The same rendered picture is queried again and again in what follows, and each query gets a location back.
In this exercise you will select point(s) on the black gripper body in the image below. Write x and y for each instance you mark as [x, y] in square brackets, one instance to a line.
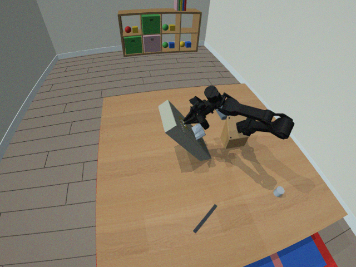
[202, 116]

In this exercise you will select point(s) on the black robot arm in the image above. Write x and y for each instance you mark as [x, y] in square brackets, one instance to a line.
[281, 127]

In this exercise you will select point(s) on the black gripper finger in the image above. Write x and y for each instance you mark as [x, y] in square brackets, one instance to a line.
[190, 114]
[193, 119]

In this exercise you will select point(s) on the dark grey flat bar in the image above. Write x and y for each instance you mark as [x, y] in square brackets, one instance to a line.
[204, 219]

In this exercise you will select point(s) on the grey service panel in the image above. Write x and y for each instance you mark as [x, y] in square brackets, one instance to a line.
[184, 136]

